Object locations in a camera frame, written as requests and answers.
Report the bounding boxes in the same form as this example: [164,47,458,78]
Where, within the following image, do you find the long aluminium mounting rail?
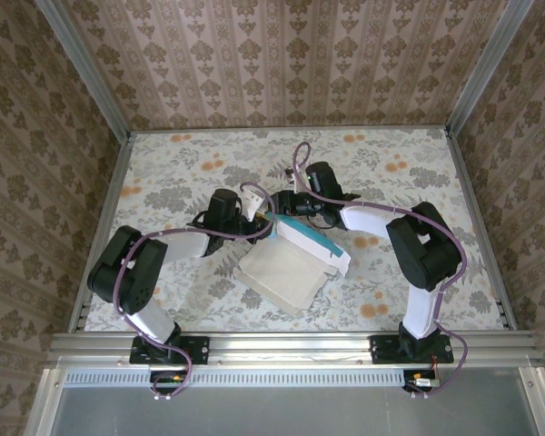
[49,331,540,367]

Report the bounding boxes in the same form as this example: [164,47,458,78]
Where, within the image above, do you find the grey slotted cable duct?
[63,368,437,387]

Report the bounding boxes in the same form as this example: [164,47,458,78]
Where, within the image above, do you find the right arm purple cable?
[290,141,471,401]

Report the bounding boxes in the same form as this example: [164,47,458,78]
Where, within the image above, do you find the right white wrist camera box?
[283,165,311,193]

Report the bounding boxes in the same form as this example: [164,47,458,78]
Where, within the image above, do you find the floral table cover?
[84,129,505,332]

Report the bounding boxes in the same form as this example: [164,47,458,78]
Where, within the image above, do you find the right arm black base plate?
[371,334,454,364]

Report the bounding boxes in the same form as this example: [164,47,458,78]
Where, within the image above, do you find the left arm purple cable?
[112,181,276,401]

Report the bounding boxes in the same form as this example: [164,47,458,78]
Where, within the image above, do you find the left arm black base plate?
[130,334,210,365]

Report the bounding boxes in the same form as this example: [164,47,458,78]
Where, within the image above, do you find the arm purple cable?
[290,141,471,401]
[112,181,276,401]

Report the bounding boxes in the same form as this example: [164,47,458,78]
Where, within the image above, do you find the grey metal sheet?
[49,385,540,436]

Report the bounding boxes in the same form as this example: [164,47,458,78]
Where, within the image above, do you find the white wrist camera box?
[283,165,311,193]
[241,184,268,223]

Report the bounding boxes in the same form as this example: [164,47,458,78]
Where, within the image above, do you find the aluminium table end rail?
[129,123,451,134]

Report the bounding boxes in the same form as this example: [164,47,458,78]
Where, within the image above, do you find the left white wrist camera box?
[241,184,268,223]

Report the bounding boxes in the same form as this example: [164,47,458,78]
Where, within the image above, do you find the aluminium corner post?
[445,0,535,135]
[35,0,132,142]

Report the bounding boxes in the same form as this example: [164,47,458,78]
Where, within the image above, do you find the aluminium table side rail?
[67,134,133,332]
[444,129,519,331]

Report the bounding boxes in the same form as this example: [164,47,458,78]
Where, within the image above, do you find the blue and white paper box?
[234,215,352,316]

